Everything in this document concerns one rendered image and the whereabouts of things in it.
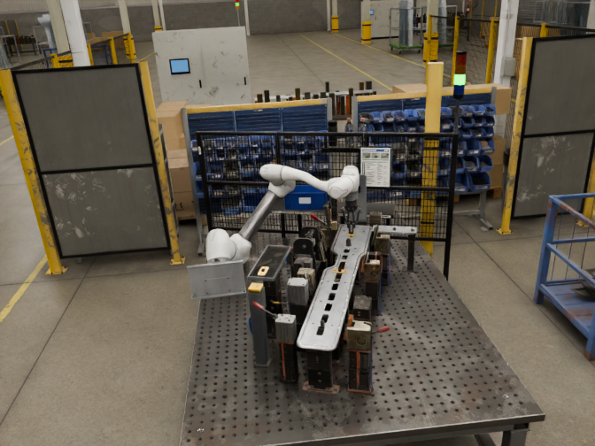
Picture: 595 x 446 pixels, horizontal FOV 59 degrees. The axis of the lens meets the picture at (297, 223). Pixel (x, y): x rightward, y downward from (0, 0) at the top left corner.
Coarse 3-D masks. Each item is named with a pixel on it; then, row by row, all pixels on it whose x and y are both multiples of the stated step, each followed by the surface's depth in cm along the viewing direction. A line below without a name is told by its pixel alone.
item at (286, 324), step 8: (280, 320) 244; (288, 320) 244; (280, 328) 245; (288, 328) 244; (296, 328) 250; (280, 336) 247; (288, 336) 246; (296, 336) 250; (280, 344) 249; (288, 344) 248; (280, 352) 251; (288, 352) 250; (296, 352) 256; (280, 360) 254; (288, 360) 252; (296, 360) 255; (280, 368) 255; (288, 368) 254; (296, 368) 256; (288, 376) 256; (296, 376) 256; (296, 384) 256
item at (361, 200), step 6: (360, 174) 348; (360, 180) 349; (366, 180) 348; (360, 186) 351; (366, 186) 350; (360, 192) 353; (366, 192) 352; (360, 198) 354; (366, 198) 354; (360, 204) 356; (366, 204) 355; (366, 210) 357; (360, 216) 360; (366, 216) 359
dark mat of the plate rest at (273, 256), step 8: (272, 248) 292; (280, 248) 292; (288, 248) 291; (264, 256) 284; (272, 256) 283; (280, 256) 283; (264, 264) 275; (272, 264) 275; (280, 264) 274; (256, 272) 268; (272, 272) 267
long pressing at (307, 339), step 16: (336, 240) 334; (352, 240) 333; (368, 240) 333; (352, 256) 313; (352, 272) 295; (320, 288) 280; (320, 304) 266; (336, 304) 265; (320, 320) 253; (336, 320) 252; (304, 336) 242; (320, 336) 241; (336, 336) 241
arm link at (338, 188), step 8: (288, 168) 341; (288, 176) 339; (296, 176) 337; (304, 176) 331; (312, 176) 326; (312, 184) 322; (320, 184) 315; (328, 184) 310; (336, 184) 304; (344, 184) 306; (352, 184) 314; (328, 192) 307; (336, 192) 304; (344, 192) 306
